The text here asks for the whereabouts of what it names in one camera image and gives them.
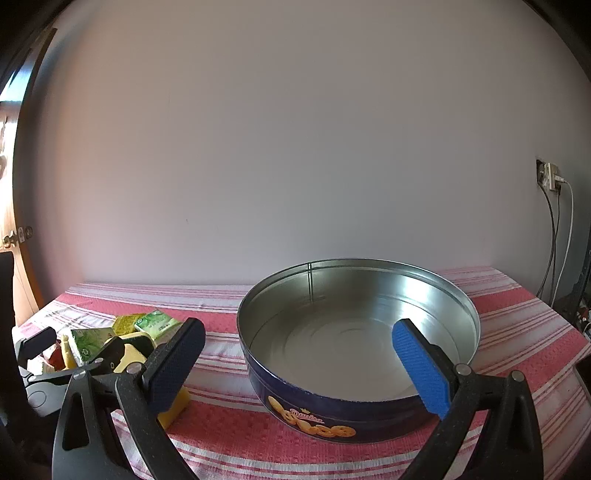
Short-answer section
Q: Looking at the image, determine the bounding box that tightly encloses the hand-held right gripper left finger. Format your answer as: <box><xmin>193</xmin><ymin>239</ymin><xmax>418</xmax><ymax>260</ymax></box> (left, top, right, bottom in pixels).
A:
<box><xmin>52</xmin><ymin>318</ymin><xmax>206</xmax><ymax>480</ymax></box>

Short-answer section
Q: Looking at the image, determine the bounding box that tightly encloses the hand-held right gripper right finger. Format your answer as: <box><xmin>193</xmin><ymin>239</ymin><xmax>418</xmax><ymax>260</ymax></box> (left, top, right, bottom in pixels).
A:
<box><xmin>392</xmin><ymin>318</ymin><xmax>543</xmax><ymax>480</ymax></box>

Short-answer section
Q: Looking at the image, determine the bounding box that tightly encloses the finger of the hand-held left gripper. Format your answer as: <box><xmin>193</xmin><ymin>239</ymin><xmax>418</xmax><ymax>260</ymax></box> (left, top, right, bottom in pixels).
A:
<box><xmin>89</xmin><ymin>336</ymin><xmax>126</xmax><ymax>376</ymax></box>
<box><xmin>15</xmin><ymin>326</ymin><xmax>57</xmax><ymax>367</ymax></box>

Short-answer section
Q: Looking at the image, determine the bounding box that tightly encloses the green leaf tissue pack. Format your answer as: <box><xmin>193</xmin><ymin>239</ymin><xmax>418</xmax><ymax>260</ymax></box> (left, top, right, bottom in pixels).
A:
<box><xmin>69</xmin><ymin>328</ymin><xmax>117</xmax><ymax>366</ymax></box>
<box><xmin>134</xmin><ymin>310</ymin><xmax>182</xmax><ymax>343</ymax></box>

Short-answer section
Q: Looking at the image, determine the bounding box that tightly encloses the red snack packet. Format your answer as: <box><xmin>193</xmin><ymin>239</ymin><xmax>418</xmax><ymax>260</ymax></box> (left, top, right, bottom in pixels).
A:
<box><xmin>45</xmin><ymin>340</ymin><xmax>64</xmax><ymax>371</ymax></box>

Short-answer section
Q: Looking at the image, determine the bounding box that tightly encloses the yellow wipes packet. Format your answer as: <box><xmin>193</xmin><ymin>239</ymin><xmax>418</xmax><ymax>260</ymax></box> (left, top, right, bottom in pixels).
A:
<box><xmin>113</xmin><ymin>314</ymin><xmax>147</xmax><ymax>335</ymax></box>

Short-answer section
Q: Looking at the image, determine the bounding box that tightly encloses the blue round cookie tin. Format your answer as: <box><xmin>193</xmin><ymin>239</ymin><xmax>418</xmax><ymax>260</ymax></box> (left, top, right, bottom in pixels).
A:
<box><xmin>236</xmin><ymin>258</ymin><xmax>482</xmax><ymax>445</ymax></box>

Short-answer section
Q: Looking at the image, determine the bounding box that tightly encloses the red white striped tablecloth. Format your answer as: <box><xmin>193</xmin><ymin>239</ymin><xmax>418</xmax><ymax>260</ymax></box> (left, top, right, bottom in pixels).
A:
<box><xmin>14</xmin><ymin>265</ymin><xmax>591</xmax><ymax>480</ymax></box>

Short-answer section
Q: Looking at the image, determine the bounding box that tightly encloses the brown wooden door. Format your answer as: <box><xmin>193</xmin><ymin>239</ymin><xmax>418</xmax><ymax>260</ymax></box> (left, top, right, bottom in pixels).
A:
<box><xmin>0</xmin><ymin>28</ymin><xmax>58</xmax><ymax>326</ymax></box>

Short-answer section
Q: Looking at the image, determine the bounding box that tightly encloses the white charger plug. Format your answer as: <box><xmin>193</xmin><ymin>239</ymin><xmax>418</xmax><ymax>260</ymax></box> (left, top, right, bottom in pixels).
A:
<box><xmin>544</xmin><ymin>162</ymin><xmax>566</xmax><ymax>191</ymax></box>

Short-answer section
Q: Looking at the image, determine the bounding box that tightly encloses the metal door handle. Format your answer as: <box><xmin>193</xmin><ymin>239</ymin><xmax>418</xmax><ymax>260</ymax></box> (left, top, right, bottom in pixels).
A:
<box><xmin>2</xmin><ymin>224</ymin><xmax>34</xmax><ymax>251</ymax></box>

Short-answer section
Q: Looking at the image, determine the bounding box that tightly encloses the white cable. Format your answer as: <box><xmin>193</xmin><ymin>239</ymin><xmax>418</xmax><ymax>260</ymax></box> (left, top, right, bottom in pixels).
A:
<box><xmin>550</xmin><ymin>179</ymin><xmax>574</xmax><ymax>306</ymax></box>

